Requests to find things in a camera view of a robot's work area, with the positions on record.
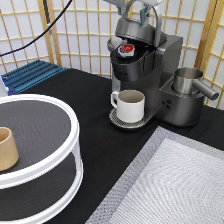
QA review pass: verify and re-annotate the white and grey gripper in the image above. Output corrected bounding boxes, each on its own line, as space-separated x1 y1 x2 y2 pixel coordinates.
103 0 164 25

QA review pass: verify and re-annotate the tan wooden cup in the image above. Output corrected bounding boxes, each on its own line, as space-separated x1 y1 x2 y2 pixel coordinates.
0 127 19 171

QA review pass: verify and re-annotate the white ceramic mug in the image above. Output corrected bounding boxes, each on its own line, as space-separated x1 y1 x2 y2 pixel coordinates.
110 90 145 123

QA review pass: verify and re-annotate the steel milk frother jug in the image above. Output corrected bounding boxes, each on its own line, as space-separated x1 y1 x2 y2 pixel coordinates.
173 67 219 100

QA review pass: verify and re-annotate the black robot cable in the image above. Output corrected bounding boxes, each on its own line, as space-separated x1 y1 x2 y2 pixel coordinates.
0 0 74 58

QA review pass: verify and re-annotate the white two-tier round shelf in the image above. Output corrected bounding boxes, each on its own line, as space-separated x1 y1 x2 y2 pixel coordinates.
0 94 83 224

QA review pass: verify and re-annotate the wooden shoji folding screen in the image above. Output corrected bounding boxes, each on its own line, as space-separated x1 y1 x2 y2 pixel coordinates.
0 0 224 110

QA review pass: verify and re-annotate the white coffee pod red lid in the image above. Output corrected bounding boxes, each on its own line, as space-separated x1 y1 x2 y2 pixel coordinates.
118 44 135 57

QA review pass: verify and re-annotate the grey woven placemat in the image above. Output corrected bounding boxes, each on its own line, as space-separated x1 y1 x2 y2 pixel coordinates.
85 127 224 224

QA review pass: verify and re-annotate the dark grey pod coffee machine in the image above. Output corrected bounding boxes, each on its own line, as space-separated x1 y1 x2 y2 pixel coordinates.
108 5 205 130

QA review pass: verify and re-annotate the blue ribbed metal block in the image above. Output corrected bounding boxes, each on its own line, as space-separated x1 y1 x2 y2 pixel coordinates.
2 60 66 95

